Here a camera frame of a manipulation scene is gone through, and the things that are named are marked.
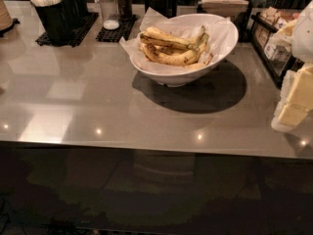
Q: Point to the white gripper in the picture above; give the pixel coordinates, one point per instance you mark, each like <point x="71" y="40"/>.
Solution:
<point x="303" y="38"/>

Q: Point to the spotted yellow banana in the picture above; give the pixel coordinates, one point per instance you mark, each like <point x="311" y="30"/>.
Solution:
<point x="186" y="58"/>
<point x="155" y="36"/>

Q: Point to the white paper bowl liner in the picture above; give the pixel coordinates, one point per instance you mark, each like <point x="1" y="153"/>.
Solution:
<point x="179" y="50"/>

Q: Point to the small banana at rim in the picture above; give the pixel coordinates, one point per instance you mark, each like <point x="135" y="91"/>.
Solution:
<point x="203" y="62"/>

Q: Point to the middle yellow banana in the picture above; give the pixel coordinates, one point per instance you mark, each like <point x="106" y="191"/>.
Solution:
<point x="174" y="51"/>

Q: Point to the white ceramic bowl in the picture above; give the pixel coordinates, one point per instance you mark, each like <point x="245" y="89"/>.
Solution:
<point x="222" y="39"/>

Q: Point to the brown napkin stack holder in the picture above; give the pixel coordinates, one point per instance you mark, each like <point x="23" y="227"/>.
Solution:
<point x="238" y="11"/>

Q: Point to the glass pepper shaker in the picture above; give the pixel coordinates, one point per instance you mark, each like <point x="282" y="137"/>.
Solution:
<point x="124" y="8"/>

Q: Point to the glass salt shaker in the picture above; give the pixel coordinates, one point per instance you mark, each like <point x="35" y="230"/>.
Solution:
<point x="109" y="14"/>

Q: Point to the black cutlery holder back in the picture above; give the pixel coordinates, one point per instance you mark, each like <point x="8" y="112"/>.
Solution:
<point x="76" y="11"/>

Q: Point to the black cutlery holder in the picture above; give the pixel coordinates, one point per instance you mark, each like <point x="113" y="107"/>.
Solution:
<point x="76" y="11"/>
<point x="54" y="21"/>

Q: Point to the black cutlery holder front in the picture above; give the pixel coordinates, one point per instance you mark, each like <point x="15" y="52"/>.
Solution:
<point x="54" y="21"/>

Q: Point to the stack of paper cups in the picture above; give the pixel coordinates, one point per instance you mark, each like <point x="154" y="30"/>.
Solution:
<point x="5" y="18"/>

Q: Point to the black wire condiment rack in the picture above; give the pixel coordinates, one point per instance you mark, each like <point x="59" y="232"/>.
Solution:
<point x="276" y="59"/>

